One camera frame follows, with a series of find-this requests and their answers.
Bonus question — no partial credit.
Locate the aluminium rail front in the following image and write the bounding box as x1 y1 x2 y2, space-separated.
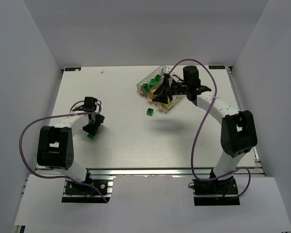
33 167 267 176

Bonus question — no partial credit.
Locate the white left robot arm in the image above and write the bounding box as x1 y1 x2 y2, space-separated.
37 97 105 183

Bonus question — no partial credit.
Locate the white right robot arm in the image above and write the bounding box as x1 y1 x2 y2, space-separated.
153 66 258 185

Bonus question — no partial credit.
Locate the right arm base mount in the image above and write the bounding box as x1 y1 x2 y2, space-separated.
188 177 240 206

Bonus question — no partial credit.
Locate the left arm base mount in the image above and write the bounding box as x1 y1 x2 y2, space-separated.
62 176 114 203

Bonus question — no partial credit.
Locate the small green lego brick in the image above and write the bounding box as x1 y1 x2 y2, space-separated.
146 108 154 116

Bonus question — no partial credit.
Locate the blue label left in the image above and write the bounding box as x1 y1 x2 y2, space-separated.
64 67 81 72

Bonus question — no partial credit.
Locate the clear three-compartment container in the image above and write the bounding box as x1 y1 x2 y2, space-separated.
136 65 185 114

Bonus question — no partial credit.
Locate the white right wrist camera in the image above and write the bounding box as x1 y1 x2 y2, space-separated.
162 66 170 74

